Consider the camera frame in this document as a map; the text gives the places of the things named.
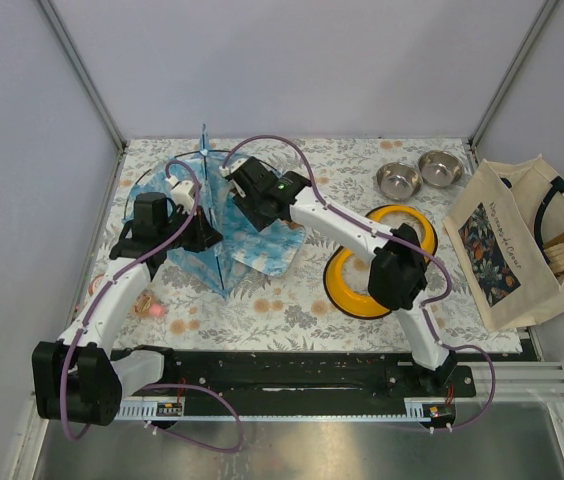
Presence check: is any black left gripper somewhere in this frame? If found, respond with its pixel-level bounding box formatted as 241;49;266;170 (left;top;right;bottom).
160;204;224;253

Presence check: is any blue snowman pet tent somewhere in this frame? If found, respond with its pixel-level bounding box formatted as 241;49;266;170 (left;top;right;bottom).
121;122;308;301

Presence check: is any steel pet bowl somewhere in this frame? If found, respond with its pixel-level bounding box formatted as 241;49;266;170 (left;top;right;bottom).
418;150;464;189
375;162;423;201

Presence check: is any blue snowman tent mat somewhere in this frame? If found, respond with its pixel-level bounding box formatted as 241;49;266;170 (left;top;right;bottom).
223;213;306;277

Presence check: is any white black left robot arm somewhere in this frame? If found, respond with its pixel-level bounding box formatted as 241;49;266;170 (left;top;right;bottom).
32;182;222;426

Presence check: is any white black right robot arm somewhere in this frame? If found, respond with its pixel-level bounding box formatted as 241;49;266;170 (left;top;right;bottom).
221;157;456;396

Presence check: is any pink pet toy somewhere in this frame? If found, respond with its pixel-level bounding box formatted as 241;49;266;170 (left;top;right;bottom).
89;277;169;319

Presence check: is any floral white tablecloth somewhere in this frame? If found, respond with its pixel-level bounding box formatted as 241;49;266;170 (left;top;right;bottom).
89;138;519;353

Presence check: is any beige canvas tote bag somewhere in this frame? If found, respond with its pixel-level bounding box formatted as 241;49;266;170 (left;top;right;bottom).
443;157;564;332

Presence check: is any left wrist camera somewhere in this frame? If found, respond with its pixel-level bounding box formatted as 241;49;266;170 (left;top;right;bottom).
166;176;200;213

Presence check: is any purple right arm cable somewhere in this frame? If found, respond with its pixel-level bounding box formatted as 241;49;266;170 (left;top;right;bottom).
221;134;497;436

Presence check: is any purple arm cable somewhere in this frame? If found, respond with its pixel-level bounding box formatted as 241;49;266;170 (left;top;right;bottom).
221;134;497;436
59;160;246;454

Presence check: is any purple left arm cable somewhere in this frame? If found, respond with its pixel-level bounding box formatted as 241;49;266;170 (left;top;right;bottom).
59;160;246;454

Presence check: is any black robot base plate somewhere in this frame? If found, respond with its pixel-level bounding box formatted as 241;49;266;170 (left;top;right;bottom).
111;349;478;431

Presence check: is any white slotted cable duct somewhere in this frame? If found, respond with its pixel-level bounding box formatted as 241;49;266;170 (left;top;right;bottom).
116;393;430;422

